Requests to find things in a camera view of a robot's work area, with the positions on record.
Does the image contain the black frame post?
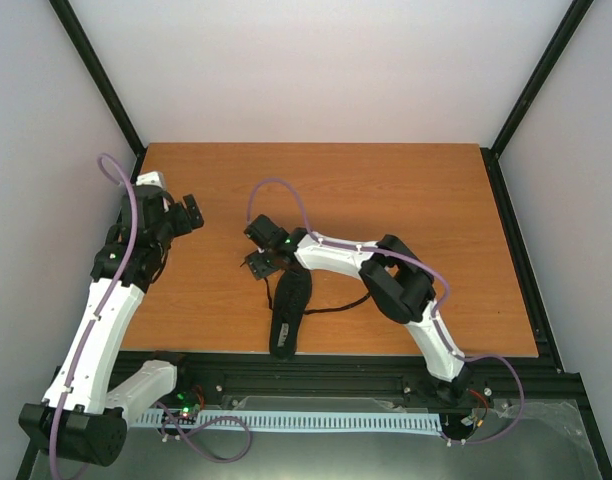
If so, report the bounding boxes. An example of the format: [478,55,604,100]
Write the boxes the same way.
[489,0,596,156]
[48,0,147,159]

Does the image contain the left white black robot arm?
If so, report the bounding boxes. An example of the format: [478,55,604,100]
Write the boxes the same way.
[19,171,204,466]

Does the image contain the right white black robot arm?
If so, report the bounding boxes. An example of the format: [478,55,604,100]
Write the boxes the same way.
[244,215,471,406]

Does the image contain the right small circuit board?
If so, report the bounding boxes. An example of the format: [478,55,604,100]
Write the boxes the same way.
[461,407,488,430]

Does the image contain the light blue slotted cable duct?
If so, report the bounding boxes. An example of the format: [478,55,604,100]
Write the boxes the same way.
[133,405,443,435]

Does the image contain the left green-lit circuit board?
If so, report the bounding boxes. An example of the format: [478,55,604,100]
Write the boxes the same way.
[158,403,202,426]

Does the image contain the left black frame post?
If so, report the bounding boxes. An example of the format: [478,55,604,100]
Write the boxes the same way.
[48,0,147,159]

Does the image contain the black canvas shoe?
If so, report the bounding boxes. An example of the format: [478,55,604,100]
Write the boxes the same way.
[269,269,313,360]

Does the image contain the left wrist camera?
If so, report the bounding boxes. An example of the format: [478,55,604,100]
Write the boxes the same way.
[135,171,166,190]

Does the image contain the right black frame post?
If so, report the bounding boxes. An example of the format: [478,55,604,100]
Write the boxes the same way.
[489,0,596,156]

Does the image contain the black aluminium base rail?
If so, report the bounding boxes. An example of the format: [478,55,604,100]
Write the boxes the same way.
[50,349,585,406]

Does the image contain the black shoelace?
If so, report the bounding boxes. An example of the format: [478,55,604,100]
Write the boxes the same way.
[240,256,371,315]

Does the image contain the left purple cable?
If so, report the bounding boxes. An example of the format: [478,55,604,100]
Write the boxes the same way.
[48,153,252,480]

